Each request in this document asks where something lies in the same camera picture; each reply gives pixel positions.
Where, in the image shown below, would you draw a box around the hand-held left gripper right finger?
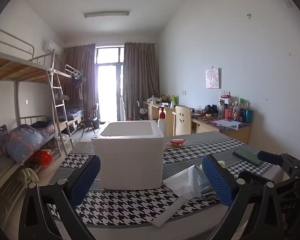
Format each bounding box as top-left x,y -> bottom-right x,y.
202,154 -> 285,240

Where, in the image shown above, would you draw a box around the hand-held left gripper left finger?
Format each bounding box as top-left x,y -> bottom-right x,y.
19,154 -> 101,240

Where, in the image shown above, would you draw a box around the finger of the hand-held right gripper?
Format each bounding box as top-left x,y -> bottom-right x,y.
257,151 -> 300,178
241,170 -> 300,189

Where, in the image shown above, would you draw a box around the yellow foam net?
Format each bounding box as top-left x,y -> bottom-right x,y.
199,160 -> 227,170

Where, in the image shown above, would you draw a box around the grey cloth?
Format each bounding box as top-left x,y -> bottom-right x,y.
201,185 -> 219,202

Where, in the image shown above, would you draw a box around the blue face mask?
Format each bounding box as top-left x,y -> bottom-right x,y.
187,164 -> 217,198

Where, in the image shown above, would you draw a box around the white foam box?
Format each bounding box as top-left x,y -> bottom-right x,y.
91,120 -> 165,190

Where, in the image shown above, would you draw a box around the black smartphone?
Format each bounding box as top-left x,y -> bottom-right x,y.
232,148 -> 264,166

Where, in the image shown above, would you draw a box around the white plastic bag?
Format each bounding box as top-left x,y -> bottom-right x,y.
151,166 -> 208,228

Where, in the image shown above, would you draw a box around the red plastic bag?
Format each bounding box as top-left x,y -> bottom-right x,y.
30,149 -> 52,167

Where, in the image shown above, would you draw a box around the row of toiletry bottles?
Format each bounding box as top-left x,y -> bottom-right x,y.
218,97 -> 253,124

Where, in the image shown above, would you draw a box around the houndstooth table cloth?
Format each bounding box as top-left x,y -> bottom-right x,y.
46,131 -> 300,228

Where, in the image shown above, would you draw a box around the white papers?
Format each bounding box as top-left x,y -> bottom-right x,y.
213,119 -> 240,130

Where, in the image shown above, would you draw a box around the wooden desk with patterned top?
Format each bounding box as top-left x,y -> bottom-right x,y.
190,112 -> 251,145

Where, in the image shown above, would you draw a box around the yellowish rag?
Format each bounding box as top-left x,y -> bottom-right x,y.
17,167 -> 40,184

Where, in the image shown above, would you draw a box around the red snack packet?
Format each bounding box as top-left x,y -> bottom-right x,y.
166,138 -> 188,147

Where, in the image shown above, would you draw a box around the black folding chair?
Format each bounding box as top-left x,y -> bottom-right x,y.
80,103 -> 100,137

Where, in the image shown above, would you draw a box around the dark blue quilt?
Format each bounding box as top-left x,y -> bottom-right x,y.
64,105 -> 85,121

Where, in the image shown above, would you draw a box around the blue orange quilt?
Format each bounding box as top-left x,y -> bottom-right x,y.
6,121 -> 56,165

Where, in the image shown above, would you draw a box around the wooden smiley chair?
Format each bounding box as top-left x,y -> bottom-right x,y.
172,106 -> 192,137

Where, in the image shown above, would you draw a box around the white red pump bottle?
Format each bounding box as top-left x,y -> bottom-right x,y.
157,106 -> 167,137

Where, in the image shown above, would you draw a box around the black folding cart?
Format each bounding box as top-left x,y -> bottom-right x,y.
136,101 -> 150,121

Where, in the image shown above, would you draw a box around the wooden desk with drawers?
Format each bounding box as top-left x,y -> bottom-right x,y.
143,101 -> 198,123

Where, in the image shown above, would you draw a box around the grey metal ladder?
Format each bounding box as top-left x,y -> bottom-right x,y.
47,49 -> 75,157

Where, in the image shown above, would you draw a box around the dark hanging clothes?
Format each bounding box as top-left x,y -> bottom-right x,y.
70,76 -> 87,89

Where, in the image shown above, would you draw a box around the glass balcony door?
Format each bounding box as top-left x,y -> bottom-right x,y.
95,45 -> 125,123

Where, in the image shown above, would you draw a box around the brown curtain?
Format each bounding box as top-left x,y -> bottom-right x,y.
123,42 -> 160,122
61,44 -> 97,125

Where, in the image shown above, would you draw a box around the grey metal bunk bed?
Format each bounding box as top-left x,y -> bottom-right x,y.
52,64 -> 87,133
0,26 -> 75,205

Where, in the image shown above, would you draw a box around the white air conditioner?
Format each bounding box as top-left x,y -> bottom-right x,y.
42,39 -> 62,53

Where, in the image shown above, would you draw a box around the ceiling light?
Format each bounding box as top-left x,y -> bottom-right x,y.
84,11 -> 130,18

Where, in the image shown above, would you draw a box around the pink wall picture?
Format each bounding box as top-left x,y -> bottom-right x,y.
205,68 -> 221,89

